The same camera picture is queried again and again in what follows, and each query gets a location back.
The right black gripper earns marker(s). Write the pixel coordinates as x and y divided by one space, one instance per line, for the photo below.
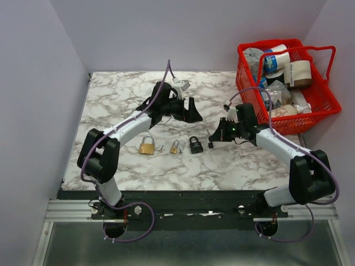
221 134

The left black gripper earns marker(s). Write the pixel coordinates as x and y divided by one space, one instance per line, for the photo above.
191 115

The black padlock with keys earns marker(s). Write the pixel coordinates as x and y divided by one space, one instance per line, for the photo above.
195 145

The small brass padlock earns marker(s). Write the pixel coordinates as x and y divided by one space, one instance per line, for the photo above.
174 147

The large brass padlock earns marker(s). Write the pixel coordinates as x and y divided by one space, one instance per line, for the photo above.
147 146

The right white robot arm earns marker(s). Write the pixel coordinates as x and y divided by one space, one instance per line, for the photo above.
309 171

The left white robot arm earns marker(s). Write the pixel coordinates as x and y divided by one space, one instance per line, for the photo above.
99 156

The beige lotion pump bottle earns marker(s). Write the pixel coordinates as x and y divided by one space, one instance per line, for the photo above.
290 110

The clear plastic bag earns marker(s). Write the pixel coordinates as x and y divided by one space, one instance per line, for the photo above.
275 95

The red plastic basket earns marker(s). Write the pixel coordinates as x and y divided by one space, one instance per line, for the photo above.
319 95

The grey crumpled bag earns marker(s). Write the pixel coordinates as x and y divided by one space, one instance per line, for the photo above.
252 56

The white blue paper cup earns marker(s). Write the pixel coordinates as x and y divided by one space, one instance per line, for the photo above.
273 63

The beige tape roll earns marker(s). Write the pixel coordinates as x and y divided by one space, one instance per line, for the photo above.
297 74

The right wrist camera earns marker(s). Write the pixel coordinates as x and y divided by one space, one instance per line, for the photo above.
231 112

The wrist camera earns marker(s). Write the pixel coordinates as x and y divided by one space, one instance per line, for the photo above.
180 86
231 112

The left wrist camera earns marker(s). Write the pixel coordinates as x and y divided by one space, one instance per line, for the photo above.
180 86

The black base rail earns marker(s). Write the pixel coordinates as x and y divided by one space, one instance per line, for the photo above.
181 210

